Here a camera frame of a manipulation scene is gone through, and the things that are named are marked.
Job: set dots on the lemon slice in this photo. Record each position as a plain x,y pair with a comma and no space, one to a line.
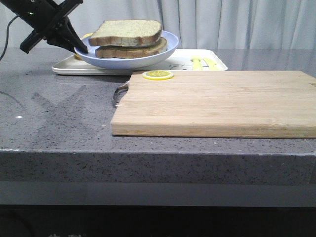
157,75

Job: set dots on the bread slice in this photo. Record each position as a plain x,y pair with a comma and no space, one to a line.
131,52
130,33

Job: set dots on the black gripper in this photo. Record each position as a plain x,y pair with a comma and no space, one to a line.
49,21

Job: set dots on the yellow plastic fork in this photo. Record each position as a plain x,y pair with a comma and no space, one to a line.
196,64

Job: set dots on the white curtain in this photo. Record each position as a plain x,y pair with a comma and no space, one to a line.
213,24

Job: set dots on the light blue plate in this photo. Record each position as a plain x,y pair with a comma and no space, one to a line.
128,64

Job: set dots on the front yellow lemon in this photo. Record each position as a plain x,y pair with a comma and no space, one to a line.
77,56

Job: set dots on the yellow plastic knife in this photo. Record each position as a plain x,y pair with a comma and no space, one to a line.
212,65

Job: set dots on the white tray with bear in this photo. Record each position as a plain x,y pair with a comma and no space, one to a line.
181,59

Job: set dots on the wooden cutting board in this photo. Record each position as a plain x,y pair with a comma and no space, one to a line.
238,104

